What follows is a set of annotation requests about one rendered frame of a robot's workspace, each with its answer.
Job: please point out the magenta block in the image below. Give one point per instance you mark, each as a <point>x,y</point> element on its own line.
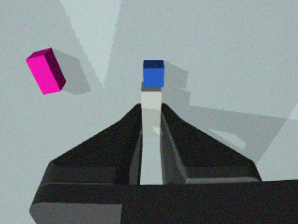
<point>46,71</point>

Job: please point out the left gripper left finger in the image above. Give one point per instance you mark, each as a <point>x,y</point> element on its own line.
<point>105,156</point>

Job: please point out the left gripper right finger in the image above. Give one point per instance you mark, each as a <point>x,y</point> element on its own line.
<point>197,157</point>

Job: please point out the grey rod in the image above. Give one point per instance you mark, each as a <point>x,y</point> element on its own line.
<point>151,111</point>

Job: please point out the small blue block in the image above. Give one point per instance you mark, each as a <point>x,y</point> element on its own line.
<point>153,73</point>

